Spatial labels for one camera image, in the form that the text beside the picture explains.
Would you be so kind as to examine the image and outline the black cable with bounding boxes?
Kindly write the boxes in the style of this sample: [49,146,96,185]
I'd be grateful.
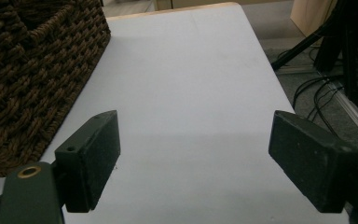
[292,74,355,138]

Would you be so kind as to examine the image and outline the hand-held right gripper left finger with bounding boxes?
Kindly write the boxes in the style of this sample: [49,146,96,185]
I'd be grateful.
[54,109,121,214]

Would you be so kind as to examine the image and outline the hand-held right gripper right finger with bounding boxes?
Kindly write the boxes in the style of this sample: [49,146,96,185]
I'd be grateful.
[268,109,358,214]

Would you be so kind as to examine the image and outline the brown woven wicker basket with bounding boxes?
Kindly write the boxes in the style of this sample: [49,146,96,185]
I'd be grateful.
[0,0,112,178]

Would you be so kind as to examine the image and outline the light wooden cabinet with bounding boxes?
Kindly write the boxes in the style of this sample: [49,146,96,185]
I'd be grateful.
[290,0,339,37]

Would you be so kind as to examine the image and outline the aluminium rail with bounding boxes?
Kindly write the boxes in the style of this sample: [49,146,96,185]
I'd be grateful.
[321,76,358,149]

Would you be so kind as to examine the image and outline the black tripod stand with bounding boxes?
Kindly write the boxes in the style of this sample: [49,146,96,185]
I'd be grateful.
[270,0,358,110]

